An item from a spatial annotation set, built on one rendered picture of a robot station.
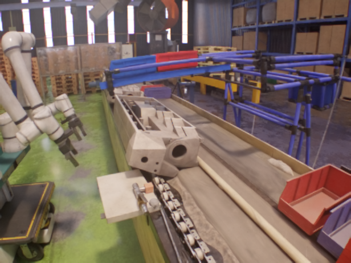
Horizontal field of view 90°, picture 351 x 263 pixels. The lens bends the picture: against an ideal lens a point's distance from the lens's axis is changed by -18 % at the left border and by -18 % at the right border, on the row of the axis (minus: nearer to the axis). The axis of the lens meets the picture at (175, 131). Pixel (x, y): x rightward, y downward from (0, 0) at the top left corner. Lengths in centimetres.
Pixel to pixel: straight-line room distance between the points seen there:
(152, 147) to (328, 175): 84
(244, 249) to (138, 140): 61
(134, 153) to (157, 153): 11
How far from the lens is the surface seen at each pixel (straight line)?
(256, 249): 79
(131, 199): 88
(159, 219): 82
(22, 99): 185
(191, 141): 108
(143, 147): 93
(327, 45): 1054
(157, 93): 278
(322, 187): 117
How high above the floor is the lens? 134
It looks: 21 degrees down
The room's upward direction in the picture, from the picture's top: straight up
